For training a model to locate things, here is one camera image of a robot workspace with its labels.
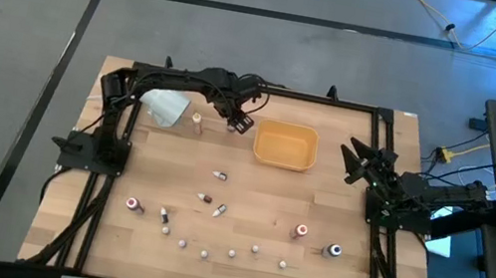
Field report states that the large yellow food coloring bottle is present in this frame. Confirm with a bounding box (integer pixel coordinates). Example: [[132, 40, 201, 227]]
[[189, 111, 207, 137]]

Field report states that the yellow power plug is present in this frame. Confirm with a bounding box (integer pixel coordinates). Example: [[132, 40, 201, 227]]
[[434, 144, 455, 165]]

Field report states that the large pink food coloring bottle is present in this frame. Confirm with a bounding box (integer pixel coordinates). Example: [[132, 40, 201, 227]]
[[124, 195, 148, 216]]

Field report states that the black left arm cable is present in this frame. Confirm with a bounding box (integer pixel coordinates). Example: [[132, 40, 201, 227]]
[[231, 71, 275, 119]]

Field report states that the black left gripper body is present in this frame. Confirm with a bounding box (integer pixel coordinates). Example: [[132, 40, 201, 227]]
[[223, 100, 259, 138]]

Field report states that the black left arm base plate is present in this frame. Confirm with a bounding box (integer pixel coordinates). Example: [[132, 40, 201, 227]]
[[47, 125, 133, 179]]

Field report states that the large blue food coloring bottle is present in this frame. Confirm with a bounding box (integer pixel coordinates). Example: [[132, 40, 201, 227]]
[[320, 241, 345, 262]]

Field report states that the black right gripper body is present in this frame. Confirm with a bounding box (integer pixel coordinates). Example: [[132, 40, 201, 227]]
[[355, 144, 401, 190]]

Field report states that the black floor cable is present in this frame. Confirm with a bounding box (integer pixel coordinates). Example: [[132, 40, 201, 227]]
[[420, 119, 491, 174]]

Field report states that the black left diagonal brace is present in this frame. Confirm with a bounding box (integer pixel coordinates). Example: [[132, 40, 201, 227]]
[[17, 162, 97, 278]]

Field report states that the yellow extension cable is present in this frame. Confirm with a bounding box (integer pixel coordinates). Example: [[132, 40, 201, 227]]
[[390, 0, 496, 56]]

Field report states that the large red food coloring bottle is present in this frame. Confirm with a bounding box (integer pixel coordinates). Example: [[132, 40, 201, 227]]
[[288, 221, 311, 243]]

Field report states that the yellow plastic bin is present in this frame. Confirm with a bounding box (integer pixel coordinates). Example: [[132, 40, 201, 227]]
[[250, 117, 323, 175]]

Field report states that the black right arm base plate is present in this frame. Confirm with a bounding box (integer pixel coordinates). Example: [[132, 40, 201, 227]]
[[361, 186, 437, 237]]

